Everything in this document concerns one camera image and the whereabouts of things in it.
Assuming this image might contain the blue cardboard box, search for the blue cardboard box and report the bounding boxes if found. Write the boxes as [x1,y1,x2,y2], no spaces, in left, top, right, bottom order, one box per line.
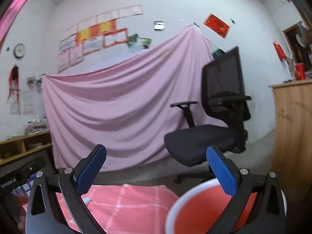
[11,174,35,197]

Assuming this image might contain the white sachet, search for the white sachet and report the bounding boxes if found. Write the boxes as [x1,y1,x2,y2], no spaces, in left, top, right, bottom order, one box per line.
[82,197,91,206]

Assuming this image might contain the pink white trash bin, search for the pink white trash bin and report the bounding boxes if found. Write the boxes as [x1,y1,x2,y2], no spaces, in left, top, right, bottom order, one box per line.
[164,175,287,233]

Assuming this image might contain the person's left hand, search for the person's left hand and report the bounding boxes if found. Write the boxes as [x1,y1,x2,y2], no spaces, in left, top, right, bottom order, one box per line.
[10,195,28,233]

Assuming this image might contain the wooden shelf unit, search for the wooden shelf unit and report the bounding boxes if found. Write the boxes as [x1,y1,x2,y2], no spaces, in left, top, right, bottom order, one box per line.
[1,130,52,165]

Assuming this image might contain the stack of books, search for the stack of books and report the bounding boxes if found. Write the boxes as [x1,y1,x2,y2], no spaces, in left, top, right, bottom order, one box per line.
[24,116,49,135]

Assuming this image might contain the pink checked tablecloth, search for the pink checked tablecloth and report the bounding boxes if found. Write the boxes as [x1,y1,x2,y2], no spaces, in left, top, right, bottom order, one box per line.
[22,183,181,234]

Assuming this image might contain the black office chair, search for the black office chair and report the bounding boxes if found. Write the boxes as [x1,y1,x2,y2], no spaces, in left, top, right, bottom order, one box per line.
[163,45,252,184]

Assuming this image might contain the wooden cabinet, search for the wooden cabinet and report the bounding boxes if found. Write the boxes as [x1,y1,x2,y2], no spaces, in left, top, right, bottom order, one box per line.
[270,79,311,203]

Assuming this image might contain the pink hanging sheet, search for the pink hanging sheet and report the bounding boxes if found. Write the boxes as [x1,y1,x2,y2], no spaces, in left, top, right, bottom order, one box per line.
[42,25,224,172]

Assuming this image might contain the green sign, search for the green sign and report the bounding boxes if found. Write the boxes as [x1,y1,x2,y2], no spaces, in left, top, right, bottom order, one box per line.
[213,49,225,60]

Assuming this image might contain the red cup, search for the red cup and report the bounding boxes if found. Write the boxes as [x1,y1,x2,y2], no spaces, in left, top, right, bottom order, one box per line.
[295,63,306,81]

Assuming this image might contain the red hanging ornament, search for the red hanging ornament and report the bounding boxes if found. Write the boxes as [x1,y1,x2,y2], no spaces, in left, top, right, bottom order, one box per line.
[273,41,287,61]

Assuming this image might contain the red tassel wall decoration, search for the red tassel wall decoration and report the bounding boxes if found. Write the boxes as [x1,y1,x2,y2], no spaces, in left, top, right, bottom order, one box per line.
[7,65,20,104]

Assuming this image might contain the round wall clock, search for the round wall clock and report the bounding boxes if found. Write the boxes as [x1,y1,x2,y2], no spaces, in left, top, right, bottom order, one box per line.
[13,43,26,59]

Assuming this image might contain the wall certificates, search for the wall certificates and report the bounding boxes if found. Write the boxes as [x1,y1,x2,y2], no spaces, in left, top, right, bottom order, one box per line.
[57,5,143,73]

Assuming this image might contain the red paper wall poster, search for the red paper wall poster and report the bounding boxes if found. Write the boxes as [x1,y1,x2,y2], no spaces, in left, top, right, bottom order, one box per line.
[203,14,230,39]

